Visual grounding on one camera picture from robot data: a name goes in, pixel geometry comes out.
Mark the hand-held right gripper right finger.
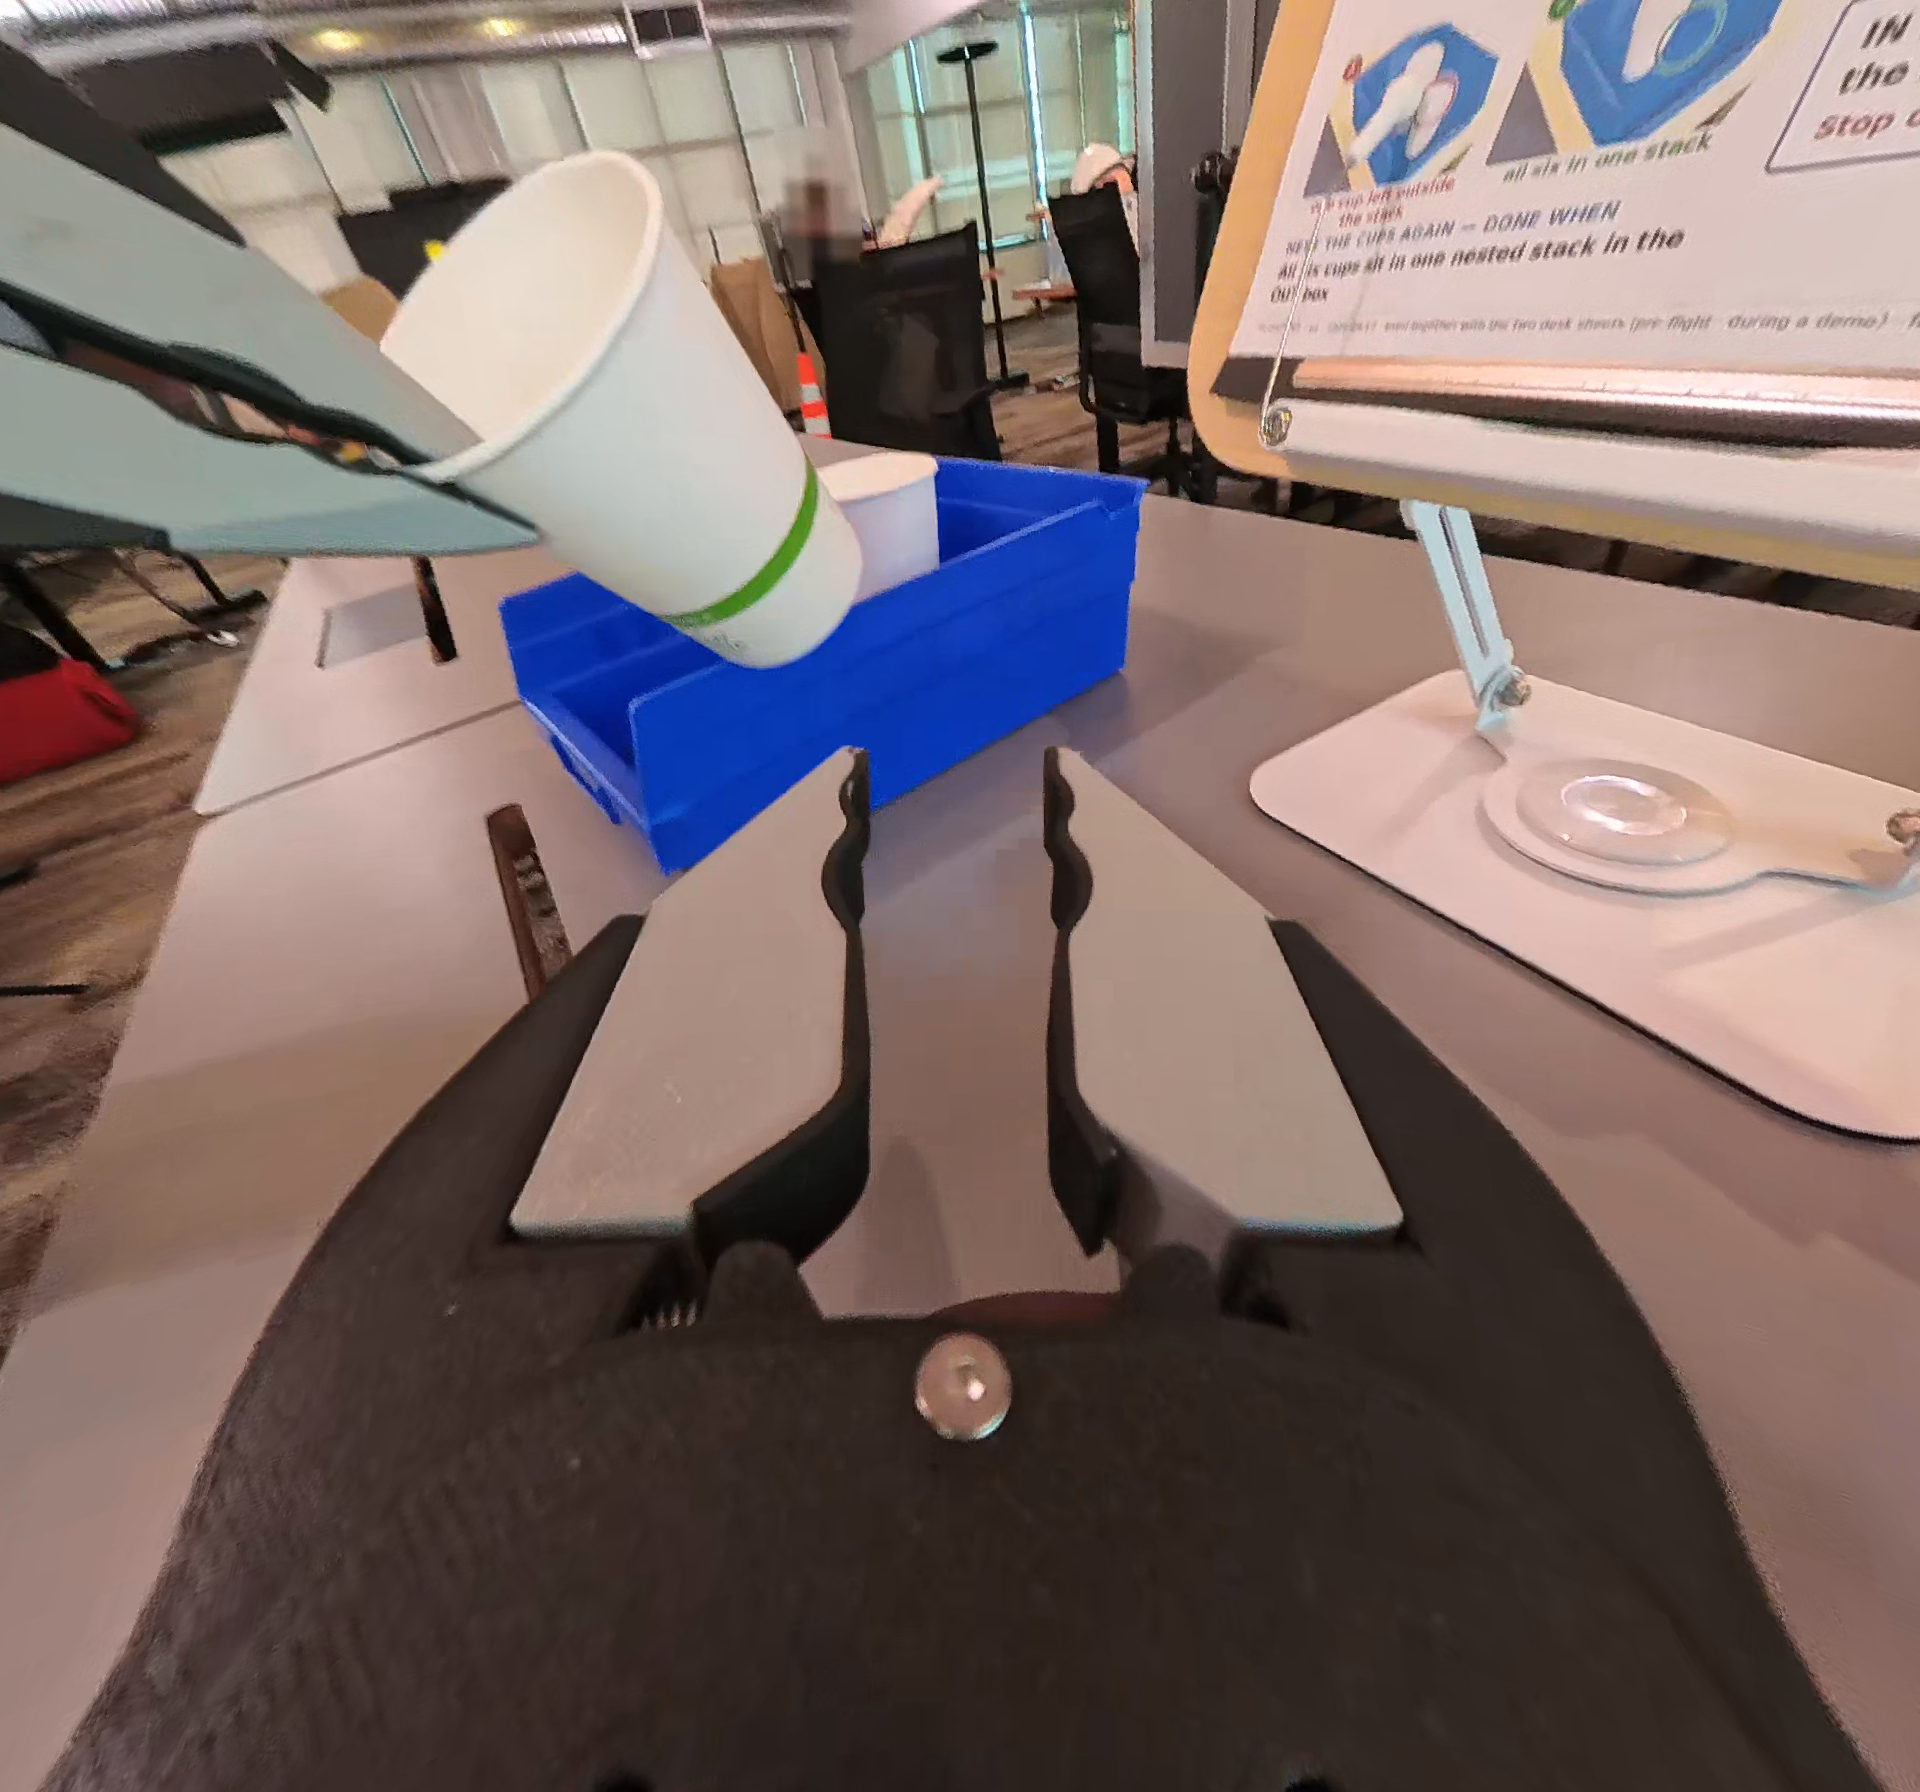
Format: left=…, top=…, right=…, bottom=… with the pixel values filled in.
left=1045, top=746, right=1408, bottom=1257

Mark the white paper cup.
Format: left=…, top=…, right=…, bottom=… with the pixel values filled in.
left=379, top=148, right=867, bottom=673

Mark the blue plastic bin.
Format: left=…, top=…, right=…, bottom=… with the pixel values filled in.
left=499, top=454, right=1149, bottom=875

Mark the red bag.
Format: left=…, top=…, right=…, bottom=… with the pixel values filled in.
left=0, top=654, right=145, bottom=787

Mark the grey office partition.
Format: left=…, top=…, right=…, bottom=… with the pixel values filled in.
left=1131, top=0, right=1306, bottom=370

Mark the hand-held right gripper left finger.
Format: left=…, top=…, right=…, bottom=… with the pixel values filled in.
left=509, top=746, right=873, bottom=1280

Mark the printed instruction sheet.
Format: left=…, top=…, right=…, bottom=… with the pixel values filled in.
left=1222, top=0, right=1920, bottom=391

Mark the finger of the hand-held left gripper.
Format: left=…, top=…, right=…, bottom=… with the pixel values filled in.
left=0, top=120, right=486, bottom=470
left=0, top=344, right=544, bottom=561

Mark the stack of nested white cups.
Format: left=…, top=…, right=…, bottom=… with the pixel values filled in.
left=817, top=452, right=944, bottom=605

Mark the black floor lamp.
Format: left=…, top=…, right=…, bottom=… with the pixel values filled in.
left=937, top=39, right=1037, bottom=391

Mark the cardboard box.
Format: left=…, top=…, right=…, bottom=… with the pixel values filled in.
left=704, top=255, right=820, bottom=416

